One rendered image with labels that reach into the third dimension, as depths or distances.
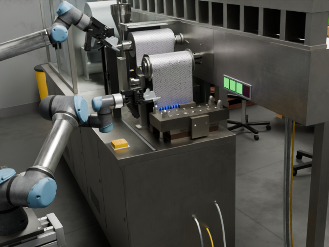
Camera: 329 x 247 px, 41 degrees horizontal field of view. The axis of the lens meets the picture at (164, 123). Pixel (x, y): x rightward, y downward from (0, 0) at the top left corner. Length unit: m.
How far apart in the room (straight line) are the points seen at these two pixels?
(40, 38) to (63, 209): 1.81
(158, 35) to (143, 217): 1.04
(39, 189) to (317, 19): 1.20
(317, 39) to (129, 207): 1.20
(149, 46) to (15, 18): 3.53
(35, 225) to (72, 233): 1.44
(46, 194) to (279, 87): 1.04
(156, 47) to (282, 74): 0.93
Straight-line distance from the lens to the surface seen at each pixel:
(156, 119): 2.26
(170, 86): 2.41
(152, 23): 2.63
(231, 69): 2.24
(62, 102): 1.94
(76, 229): 3.34
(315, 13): 1.76
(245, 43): 2.11
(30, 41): 2.12
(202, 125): 2.30
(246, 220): 3.32
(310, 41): 1.76
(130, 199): 2.25
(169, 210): 2.37
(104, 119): 2.29
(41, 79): 5.61
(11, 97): 6.06
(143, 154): 2.17
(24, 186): 1.73
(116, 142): 2.27
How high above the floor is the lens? 1.77
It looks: 20 degrees down
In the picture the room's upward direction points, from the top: 3 degrees counter-clockwise
